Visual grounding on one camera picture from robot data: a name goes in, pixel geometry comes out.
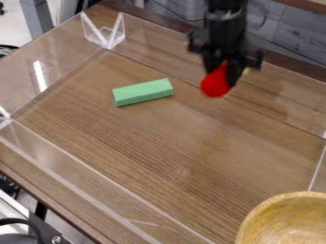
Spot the wooden bowl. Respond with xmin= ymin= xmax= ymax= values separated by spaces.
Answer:
xmin=234 ymin=192 xmax=326 ymax=244

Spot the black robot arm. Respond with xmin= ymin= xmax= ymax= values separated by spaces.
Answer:
xmin=187 ymin=0 xmax=263 ymax=88

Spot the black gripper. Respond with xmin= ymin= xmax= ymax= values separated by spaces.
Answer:
xmin=187 ymin=15 xmax=263 ymax=88

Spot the red plush strawberry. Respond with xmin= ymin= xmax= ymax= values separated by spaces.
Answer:
xmin=201 ymin=61 xmax=235 ymax=98

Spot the grey post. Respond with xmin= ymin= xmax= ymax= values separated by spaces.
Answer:
xmin=19 ymin=0 xmax=54 ymax=39

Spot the clear acrylic tray enclosure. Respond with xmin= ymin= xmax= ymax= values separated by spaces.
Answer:
xmin=0 ymin=9 xmax=326 ymax=244

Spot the black metal bracket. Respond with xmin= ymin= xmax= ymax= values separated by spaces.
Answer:
xmin=28 ymin=213 xmax=74 ymax=244

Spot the black cable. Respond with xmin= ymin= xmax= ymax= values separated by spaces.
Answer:
xmin=0 ymin=217 xmax=39 ymax=244

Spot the green foam block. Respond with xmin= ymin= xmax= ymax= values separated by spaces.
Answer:
xmin=112 ymin=78 xmax=174 ymax=107

